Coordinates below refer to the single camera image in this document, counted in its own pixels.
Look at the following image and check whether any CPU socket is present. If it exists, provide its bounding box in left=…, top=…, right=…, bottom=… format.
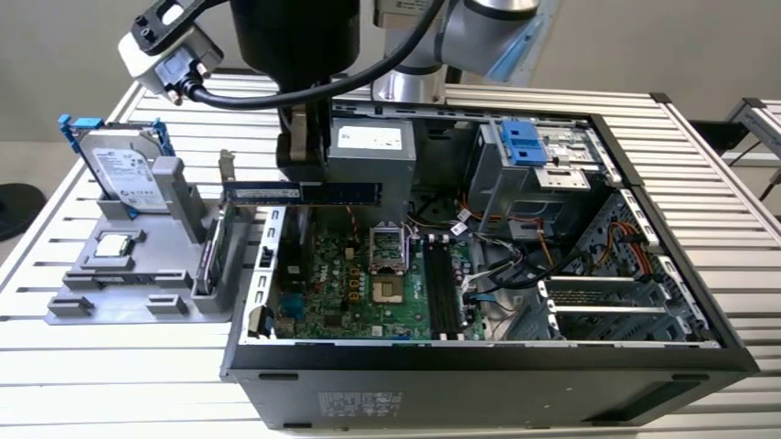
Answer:
left=370, top=273, right=409, bottom=306

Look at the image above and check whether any black PC case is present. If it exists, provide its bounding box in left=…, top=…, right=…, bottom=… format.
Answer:
left=220, top=95, right=762, bottom=434

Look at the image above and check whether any long dark RAM stick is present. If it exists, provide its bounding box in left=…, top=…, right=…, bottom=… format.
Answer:
left=67, top=273, right=185, bottom=284
left=221, top=179, right=385, bottom=206

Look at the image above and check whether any silver disk bay cage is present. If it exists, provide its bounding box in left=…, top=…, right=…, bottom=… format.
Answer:
left=505, top=273, right=719, bottom=344

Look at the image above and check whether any black blue plastic tab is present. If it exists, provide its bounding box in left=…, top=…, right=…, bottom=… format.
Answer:
left=248, top=305, right=274, bottom=339

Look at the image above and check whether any grey power supply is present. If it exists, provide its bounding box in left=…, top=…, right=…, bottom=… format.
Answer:
left=302, top=116, right=420, bottom=225

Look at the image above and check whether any blue plastic drive latch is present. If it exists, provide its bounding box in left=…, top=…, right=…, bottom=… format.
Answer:
left=499, top=119, right=547, bottom=166

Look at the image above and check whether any black round stand base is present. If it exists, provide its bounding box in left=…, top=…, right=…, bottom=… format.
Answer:
left=0, top=182, right=50, bottom=242

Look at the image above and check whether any grey metal drive cage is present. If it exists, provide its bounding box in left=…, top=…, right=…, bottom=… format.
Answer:
left=469, top=116, right=625, bottom=239

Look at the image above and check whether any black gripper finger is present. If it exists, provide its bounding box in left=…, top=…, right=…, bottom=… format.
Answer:
left=276, top=103, right=334, bottom=205

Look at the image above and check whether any silver CPU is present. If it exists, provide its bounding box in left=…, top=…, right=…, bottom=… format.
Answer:
left=91, top=235, right=135, bottom=261

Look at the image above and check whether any black cable bundle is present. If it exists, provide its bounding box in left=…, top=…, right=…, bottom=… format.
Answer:
left=479, top=237, right=591, bottom=292

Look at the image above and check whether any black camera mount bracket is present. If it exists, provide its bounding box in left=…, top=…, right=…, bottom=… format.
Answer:
left=133, top=0, right=206, bottom=57

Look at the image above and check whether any orange red wire bundle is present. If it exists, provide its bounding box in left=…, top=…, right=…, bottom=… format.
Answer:
left=595, top=221, right=661, bottom=281

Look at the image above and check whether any graphics card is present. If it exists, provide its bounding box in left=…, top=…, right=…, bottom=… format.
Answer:
left=193, top=149, right=248, bottom=297

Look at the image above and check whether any hard disk in blue carrier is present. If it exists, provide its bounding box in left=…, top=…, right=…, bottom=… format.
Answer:
left=58, top=116, right=178, bottom=220

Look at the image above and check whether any green motherboard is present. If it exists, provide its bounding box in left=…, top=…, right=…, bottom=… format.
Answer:
left=272, top=203, right=491, bottom=342

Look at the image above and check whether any metal socket cover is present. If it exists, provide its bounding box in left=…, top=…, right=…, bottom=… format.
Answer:
left=369, top=220, right=410, bottom=274

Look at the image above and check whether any black camera cable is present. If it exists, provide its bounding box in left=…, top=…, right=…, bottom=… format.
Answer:
left=155, top=0, right=453, bottom=111

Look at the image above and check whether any black RAM slot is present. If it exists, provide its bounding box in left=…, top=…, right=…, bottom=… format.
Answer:
left=437, top=235, right=460, bottom=342
left=445, top=235, right=468, bottom=342
left=424, top=235, right=445, bottom=342
left=430, top=235, right=452, bottom=342

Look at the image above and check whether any red black twisted wire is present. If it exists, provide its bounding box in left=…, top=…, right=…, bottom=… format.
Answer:
left=341, top=204, right=362, bottom=244

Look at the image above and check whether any grey parts rack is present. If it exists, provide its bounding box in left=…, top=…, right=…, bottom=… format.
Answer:
left=42, top=180, right=258, bottom=328

